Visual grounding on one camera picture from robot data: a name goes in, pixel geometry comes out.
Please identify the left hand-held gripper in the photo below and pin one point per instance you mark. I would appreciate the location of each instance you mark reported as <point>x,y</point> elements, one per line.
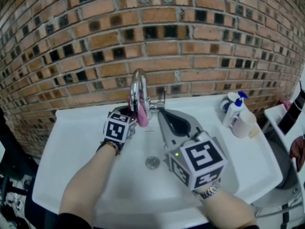
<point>118,130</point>

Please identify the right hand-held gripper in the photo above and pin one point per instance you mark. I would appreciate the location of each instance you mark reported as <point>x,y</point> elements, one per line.
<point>202,159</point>

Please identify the pink cloth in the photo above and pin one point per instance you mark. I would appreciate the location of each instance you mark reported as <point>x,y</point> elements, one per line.
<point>143,118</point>

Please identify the chrome sink faucet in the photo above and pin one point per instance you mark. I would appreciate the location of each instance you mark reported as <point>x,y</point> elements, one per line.
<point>134,87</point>

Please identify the person's left forearm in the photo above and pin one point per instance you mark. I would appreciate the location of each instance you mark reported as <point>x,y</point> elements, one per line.
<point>85,180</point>

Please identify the person's right forearm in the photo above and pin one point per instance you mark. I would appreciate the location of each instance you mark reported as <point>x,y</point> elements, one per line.
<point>228,209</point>

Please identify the white ceramic sink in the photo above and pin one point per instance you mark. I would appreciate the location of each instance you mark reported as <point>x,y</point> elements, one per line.
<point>78,147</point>

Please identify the metal sink drain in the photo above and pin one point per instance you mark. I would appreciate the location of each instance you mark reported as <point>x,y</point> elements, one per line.
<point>152,163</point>

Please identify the dark red cloth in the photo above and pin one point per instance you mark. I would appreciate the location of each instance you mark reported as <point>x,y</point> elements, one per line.
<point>297,151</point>

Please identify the blue and white mug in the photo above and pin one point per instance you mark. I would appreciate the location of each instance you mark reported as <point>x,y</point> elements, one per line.
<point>225,104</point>

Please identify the white blue-pump soap bottle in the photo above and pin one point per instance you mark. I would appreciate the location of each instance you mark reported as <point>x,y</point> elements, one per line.
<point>234,111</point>

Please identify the white plastic cup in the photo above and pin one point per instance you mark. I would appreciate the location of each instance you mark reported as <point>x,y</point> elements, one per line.
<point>245,125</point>

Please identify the silver wristwatch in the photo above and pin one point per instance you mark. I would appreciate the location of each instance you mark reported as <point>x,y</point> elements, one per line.
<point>209,191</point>

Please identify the yellowish soap bar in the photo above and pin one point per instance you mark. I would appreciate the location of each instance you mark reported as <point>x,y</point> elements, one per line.
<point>253,133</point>

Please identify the black sleeve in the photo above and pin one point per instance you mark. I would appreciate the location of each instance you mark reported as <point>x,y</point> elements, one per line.
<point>71,222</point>

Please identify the black and red bag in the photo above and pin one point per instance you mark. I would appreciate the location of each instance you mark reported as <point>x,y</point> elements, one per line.
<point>291,113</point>

